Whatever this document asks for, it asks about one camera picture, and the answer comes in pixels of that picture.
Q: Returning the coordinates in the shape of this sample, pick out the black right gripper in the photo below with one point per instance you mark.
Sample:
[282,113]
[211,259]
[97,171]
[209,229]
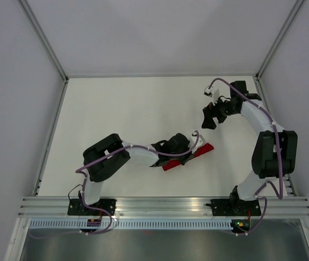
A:
[209,111]

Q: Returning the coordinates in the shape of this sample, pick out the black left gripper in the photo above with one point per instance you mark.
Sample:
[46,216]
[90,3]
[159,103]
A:
[188,156]

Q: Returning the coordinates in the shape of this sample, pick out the red cloth napkin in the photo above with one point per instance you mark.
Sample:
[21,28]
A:
[199,152]

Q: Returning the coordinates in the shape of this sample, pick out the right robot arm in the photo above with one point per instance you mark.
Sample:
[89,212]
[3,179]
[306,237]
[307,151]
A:
[275,150]

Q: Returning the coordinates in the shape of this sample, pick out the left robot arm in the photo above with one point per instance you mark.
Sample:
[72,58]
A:
[105,158]

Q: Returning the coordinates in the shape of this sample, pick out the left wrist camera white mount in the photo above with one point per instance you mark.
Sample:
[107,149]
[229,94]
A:
[197,140]

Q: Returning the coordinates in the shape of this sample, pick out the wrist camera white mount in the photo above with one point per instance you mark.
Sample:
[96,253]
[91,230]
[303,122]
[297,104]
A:
[213,93]
[197,140]

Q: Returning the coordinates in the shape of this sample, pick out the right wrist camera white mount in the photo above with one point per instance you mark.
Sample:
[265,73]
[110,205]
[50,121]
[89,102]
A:
[213,93]

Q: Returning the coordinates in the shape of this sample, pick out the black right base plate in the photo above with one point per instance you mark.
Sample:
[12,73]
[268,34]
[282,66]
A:
[224,207]

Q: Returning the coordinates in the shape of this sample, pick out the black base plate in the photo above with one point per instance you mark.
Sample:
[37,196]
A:
[224,207]
[76,208]

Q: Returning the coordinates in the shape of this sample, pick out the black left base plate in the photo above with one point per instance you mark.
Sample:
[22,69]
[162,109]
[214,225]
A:
[76,208]

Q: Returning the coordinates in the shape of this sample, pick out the right aluminium frame post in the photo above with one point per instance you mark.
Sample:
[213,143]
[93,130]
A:
[290,18]

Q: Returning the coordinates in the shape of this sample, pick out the aluminium frame post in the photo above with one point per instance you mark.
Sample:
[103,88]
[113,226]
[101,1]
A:
[290,18]
[32,19]

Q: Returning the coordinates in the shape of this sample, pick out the aluminium mounting rail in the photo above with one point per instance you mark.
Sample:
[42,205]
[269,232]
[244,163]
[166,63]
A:
[166,207]

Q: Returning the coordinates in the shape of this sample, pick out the slotted cable duct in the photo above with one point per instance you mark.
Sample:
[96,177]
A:
[218,224]

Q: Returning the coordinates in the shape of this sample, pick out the left aluminium frame post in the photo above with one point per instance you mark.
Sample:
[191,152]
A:
[32,19]

